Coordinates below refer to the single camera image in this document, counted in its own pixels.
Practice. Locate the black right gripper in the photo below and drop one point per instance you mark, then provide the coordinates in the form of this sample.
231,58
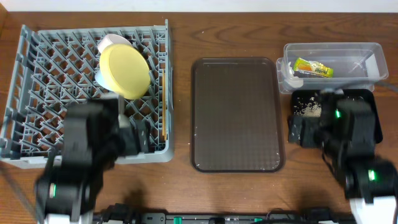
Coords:
306,131

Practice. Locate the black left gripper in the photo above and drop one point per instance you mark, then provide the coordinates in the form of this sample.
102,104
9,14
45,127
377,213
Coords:
134,137

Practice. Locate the wooden chopstick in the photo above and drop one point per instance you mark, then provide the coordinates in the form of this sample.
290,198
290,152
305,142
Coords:
164,134

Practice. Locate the green orange snack wrapper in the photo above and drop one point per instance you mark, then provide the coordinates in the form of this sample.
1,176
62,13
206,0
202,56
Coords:
312,68

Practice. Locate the yellow plate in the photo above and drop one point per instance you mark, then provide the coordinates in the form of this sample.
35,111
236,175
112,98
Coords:
125,71

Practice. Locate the blue bowl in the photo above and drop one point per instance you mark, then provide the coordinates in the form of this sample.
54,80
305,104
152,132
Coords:
101,81

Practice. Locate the pink bowl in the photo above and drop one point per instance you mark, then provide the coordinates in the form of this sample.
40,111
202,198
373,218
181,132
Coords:
110,39

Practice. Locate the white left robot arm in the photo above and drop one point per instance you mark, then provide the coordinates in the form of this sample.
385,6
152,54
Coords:
69,195

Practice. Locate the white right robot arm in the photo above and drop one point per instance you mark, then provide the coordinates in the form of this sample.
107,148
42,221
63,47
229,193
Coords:
370,187

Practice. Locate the black waste tray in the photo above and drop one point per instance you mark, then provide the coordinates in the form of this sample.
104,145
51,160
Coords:
357,94

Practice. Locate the grey dishwasher rack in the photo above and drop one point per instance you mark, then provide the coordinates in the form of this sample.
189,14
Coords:
54,68

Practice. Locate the cooked rice leftovers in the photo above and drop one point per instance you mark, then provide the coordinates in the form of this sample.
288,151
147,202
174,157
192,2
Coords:
307,107

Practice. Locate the crumpled white tissue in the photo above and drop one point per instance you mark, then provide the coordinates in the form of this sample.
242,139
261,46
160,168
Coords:
289,78

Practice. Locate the dark brown serving tray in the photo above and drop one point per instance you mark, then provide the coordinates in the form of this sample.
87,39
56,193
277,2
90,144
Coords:
236,116

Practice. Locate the clear plastic bin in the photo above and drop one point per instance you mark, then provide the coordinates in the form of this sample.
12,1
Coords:
355,64

